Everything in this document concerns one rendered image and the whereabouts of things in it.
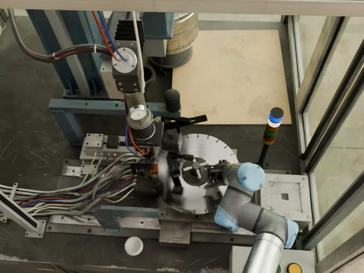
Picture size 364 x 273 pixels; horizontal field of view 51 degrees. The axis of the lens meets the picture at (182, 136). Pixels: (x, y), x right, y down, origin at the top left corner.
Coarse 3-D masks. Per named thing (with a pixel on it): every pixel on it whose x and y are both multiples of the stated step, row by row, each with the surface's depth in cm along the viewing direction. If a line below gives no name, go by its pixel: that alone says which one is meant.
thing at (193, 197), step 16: (192, 144) 148; (208, 144) 148; (224, 144) 147; (160, 160) 145; (208, 160) 144; (160, 176) 141; (160, 192) 138; (176, 192) 138; (192, 192) 138; (208, 192) 138; (224, 192) 137; (176, 208) 135; (192, 208) 135; (208, 208) 135
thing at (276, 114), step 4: (272, 108) 130; (276, 108) 130; (280, 108) 130; (272, 112) 129; (276, 112) 129; (280, 112) 129; (272, 116) 128; (276, 116) 128; (280, 116) 128; (272, 120) 130; (276, 120) 129; (280, 120) 130
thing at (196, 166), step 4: (192, 164) 137; (196, 164) 137; (200, 164) 138; (204, 164) 138; (208, 164) 138; (184, 168) 137; (188, 168) 137; (192, 168) 138; (196, 168) 137; (200, 176) 136
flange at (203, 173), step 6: (186, 162) 143; (192, 162) 143; (198, 162) 142; (204, 168) 141; (186, 174) 140; (192, 174) 140; (204, 174) 140; (186, 180) 139; (192, 180) 139; (198, 180) 139; (204, 180) 139
